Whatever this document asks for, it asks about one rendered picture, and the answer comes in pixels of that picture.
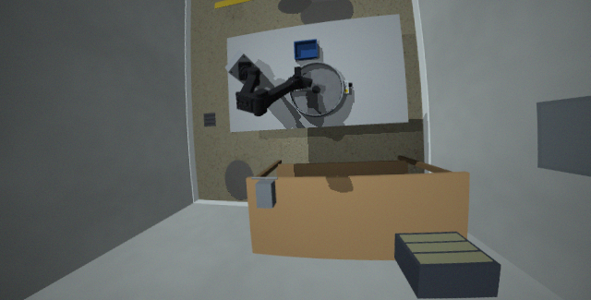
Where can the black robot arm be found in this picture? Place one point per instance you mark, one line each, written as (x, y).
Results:
(259, 101)

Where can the blue crate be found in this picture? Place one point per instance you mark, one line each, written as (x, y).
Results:
(306, 49)

